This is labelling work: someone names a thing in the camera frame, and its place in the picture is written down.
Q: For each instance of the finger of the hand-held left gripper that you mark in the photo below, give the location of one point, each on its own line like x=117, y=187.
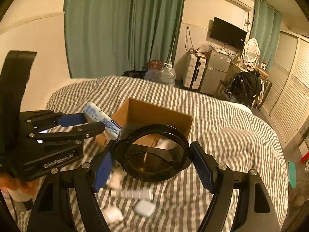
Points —
x=82, y=131
x=72, y=119

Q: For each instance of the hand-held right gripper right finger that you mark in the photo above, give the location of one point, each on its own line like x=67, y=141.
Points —
x=204, y=169

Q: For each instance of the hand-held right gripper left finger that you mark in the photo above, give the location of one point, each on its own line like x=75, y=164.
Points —
x=103, y=171

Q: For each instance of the white printed tube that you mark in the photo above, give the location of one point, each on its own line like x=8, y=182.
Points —
x=102, y=120

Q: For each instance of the cardboard box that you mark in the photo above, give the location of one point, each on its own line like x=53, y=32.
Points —
x=154, y=118

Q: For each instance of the person's left hand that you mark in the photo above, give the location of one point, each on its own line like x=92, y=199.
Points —
x=23, y=186

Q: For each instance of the white crumpled packet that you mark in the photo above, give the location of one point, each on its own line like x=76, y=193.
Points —
x=116, y=179

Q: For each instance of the white slim stick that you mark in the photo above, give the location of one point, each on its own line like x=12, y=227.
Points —
x=131, y=193

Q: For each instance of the grey striped bed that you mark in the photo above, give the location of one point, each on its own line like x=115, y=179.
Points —
x=229, y=135

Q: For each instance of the white crumpled tissue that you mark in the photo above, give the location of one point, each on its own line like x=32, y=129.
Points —
x=112, y=214

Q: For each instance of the white item in box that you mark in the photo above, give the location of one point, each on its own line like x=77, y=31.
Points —
x=166, y=143

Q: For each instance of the white earbud case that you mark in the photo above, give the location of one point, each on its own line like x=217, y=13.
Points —
x=144, y=207

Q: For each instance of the dark cloth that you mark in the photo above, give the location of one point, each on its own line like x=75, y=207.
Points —
x=134, y=73

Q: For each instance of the teal oval object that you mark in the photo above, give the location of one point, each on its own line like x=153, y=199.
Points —
x=292, y=175

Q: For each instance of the clear plastic water bottle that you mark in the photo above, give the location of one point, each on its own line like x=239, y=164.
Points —
x=152, y=75

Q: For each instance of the wide green curtain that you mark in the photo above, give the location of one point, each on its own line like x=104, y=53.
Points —
x=108, y=29

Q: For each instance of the white suitcase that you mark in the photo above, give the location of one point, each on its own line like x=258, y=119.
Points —
x=193, y=71

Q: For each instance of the brown patterned bag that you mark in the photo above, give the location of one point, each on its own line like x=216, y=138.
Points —
x=155, y=64

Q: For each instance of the large clear water bottle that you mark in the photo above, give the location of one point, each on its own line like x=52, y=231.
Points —
x=168, y=76

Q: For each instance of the silver small fridge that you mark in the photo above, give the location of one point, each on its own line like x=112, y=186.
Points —
x=216, y=70

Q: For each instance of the red box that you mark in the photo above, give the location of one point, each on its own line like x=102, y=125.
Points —
x=305, y=156

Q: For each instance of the wooden vanity desk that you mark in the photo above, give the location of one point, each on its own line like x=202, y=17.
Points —
x=262, y=72

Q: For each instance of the white louvered wardrobe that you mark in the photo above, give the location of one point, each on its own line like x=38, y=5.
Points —
x=289, y=84

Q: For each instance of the white oval vanity mirror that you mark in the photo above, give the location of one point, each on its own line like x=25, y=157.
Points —
x=251, y=50

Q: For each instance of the narrow green curtain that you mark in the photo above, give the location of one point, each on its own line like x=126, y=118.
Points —
x=264, y=31

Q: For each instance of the black wall television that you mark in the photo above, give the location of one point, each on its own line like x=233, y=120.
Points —
x=228, y=32

